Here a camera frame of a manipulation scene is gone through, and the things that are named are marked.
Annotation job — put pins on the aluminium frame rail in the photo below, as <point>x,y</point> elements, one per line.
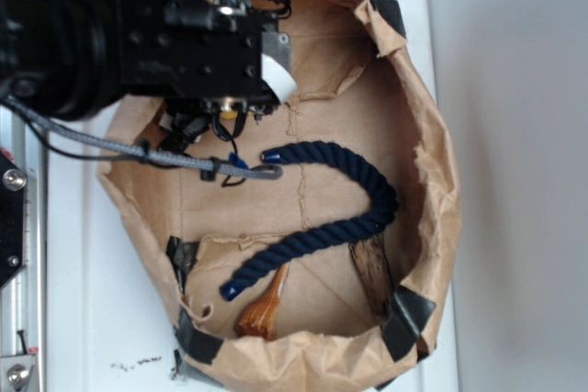
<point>24,299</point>

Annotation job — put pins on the dark weathered wood piece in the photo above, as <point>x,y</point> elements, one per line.
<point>371,263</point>

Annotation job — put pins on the yellow cloth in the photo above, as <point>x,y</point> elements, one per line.
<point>229,115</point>

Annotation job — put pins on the brown paper bag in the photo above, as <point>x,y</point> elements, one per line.
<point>357,88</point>

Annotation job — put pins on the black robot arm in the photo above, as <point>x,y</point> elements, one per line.
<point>69,59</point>

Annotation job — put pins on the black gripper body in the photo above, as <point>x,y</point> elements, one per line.
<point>196,50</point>

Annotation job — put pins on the black mounting bracket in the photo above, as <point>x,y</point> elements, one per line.
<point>12,217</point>

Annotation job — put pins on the glossy brown wooden handle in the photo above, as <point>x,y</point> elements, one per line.
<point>259,319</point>

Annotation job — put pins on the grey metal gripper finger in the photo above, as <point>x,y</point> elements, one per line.
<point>277,46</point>

